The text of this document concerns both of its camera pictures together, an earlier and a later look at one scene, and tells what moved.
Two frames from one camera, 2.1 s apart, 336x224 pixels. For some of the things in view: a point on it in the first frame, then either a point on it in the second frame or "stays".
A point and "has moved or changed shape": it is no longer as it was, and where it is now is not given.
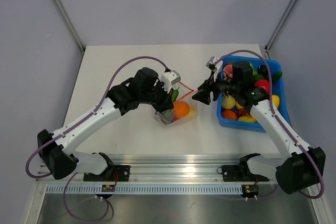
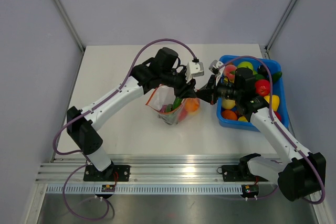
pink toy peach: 228,70 stays
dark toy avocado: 262,69 stays
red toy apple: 264,83 stays
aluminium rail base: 165,170 stays
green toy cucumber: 276,76 stays
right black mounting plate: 239,173 stays
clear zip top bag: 185,106 has moved or changed shape
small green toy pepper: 175,94 has moved or changed shape
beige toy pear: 228,102 stays
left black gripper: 166,103 -> 186,90
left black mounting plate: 114,173 stays
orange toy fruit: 181,109 -> 191,104
